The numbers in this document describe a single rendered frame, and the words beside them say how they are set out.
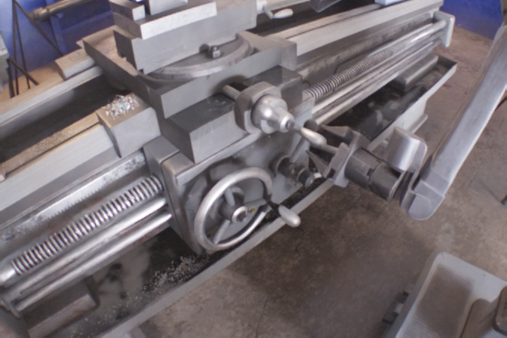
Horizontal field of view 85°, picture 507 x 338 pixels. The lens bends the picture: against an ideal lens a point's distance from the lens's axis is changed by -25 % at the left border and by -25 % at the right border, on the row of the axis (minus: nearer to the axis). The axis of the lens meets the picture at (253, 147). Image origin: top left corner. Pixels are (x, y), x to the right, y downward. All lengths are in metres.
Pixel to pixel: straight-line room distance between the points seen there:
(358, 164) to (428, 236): 1.09
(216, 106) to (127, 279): 0.58
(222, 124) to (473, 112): 0.47
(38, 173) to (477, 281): 1.33
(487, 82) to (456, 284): 0.81
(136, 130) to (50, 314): 0.57
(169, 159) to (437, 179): 0.51
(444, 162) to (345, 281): 0.93
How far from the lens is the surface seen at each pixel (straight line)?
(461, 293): 1.26
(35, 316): 1.04
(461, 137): 0.61
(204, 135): 0.67
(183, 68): 0.71
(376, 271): 1.50
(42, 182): 0.76
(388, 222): 1.67
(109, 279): 1.07
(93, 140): 0.77
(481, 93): 0.61
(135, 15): 0.69
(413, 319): 1.15
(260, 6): 0.87
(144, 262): 1.06
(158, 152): 0.74
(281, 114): 0.66
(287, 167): 0.85
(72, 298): 1.00
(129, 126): 0.74
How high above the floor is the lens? 1.25
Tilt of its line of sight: 39 degrees down
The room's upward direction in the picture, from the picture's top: 3 degrees counter-clockwise
